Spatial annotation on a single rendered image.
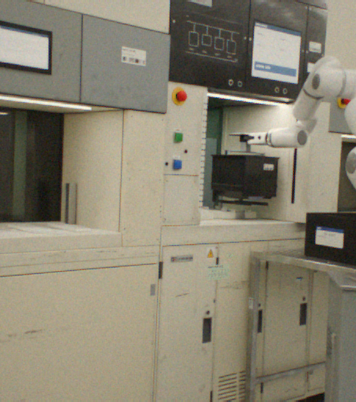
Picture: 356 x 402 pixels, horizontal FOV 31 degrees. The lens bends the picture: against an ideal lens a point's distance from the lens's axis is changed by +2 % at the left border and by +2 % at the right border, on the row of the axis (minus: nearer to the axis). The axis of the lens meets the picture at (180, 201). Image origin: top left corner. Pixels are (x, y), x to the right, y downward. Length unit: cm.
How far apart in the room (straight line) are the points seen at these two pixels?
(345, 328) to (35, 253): 97
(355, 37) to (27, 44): 168
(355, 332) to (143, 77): 109
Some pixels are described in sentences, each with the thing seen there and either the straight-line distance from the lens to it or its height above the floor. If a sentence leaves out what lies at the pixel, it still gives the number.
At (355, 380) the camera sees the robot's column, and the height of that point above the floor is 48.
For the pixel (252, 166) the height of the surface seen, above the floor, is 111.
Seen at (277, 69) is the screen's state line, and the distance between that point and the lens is 276.
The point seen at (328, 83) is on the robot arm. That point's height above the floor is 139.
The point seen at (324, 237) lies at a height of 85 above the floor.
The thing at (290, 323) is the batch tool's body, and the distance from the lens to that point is 294.
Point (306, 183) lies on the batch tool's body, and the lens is 284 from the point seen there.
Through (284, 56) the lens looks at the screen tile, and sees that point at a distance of 280.
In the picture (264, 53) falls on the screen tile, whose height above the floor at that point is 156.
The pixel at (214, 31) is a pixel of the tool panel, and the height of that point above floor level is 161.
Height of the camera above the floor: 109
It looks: 3 degrees down
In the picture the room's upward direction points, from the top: 3 degrees clockwise
